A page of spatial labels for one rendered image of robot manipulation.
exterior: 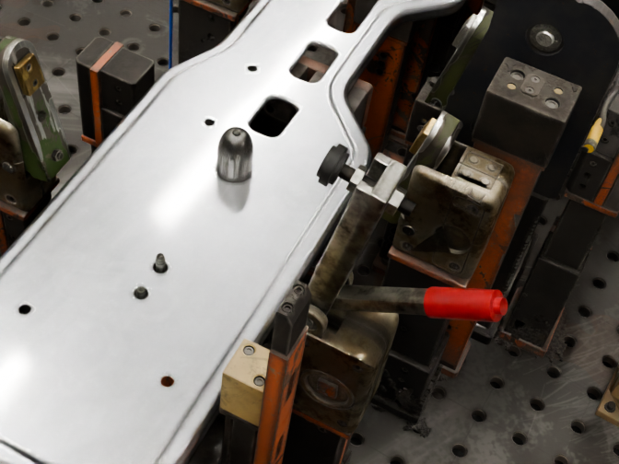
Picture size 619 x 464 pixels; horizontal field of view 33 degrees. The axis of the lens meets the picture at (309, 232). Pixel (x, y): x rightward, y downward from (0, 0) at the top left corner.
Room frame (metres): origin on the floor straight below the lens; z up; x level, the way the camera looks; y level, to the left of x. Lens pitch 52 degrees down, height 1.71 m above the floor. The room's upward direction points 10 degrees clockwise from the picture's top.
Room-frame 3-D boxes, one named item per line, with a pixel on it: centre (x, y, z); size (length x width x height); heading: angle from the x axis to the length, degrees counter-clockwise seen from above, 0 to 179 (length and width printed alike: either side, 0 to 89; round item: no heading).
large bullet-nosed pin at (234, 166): (0.61, 0.08, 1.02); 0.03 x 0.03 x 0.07
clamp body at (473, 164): (0.60, -0.12, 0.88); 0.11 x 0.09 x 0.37; 72
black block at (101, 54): (0.73, 0.22, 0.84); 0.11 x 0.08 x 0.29; 72
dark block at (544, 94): (0.65, -0.16, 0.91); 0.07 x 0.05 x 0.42; 72
